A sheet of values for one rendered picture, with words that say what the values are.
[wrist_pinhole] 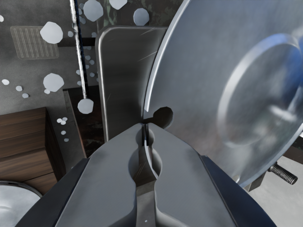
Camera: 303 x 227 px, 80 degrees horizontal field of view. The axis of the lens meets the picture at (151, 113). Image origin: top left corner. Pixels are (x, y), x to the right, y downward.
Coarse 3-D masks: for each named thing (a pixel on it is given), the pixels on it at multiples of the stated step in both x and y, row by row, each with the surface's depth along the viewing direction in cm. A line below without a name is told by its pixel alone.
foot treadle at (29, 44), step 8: (16, 32) 56; (24, 32) 57; (32, 32) 58; (16, 40) 57; (24, 40) 58; (32, 40) 59; (40, 40) 59; (64, 40) 63; (72, 40) 65; (88, 40) 67; (16, 48) 58; (24, 48) 58; (32, 48) 59; (40, 48) 60; (48, 48) 61; (56, 48) 62; (24, 56) 59; (32, 56) 60; (40, 56) 61; (48, 56) 62; (56, 56) 63
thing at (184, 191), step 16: (160, 128) 12; (160, 144) 10; (176, 144) 10; (160, 160) 9; (176, 160) 9; (192, 160) 9; (160, 176) 8; (176, 176) 8; (192, 176) 8; (208, 176) 8; (160, 192) 7; (176, 192) 7; (192, 192) 7; (208, 192) 7; (160, 208) 7; (176, 208) 7; (192, 208) 7; (208, 208) 7; (224, 208) 7; (160, 224) 7; (176, 224) 6; (192, 224) 6; (208, 224) 6; (224, 224) 6
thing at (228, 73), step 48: (192, 0) 12; (240, 0) 14; (288, 0) 16; (192, 48) 13; (240, 48) 16; (288, 48) 18; (192, 96) 15; (240, 96) 18; (288, 96) 22; (144, 144) 15; (192, 144) 18; (240, 144) 21; (288, 144) 29
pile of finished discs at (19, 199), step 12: (0, 180) 53; (0, 192) 53; (12, 192) 55; (24, 192) 57; (36, 192) 59; (0, 204) 55; (12, 204) 56; (24, 204) 58; (0, 216) 56; (12, 216) 57
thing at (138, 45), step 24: (96, 48) 11; (120, 48) 11; (144, 48) 12; (120, 72) 12; (144, 72) 13; (120, 96) 13; (144, 96) 14; (120, 120) 13; (144, 120) 14; (168, 120) 16; (144, 168) 17
